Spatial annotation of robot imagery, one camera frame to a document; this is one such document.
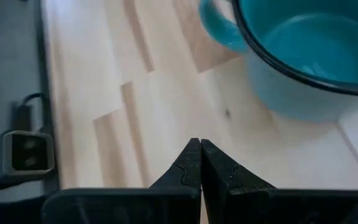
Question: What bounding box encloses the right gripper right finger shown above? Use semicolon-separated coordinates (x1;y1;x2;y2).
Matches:
201;139;358;224

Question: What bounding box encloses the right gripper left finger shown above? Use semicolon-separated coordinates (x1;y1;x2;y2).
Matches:
41;138;203;224

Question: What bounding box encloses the white power socket box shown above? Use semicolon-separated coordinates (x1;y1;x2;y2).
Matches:
2;129;57;177

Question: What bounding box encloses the large teal speckled pot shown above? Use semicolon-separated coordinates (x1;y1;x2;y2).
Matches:
198;0;358;124

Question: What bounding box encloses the black camera cable plug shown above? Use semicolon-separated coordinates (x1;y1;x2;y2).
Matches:
12;91;46;133

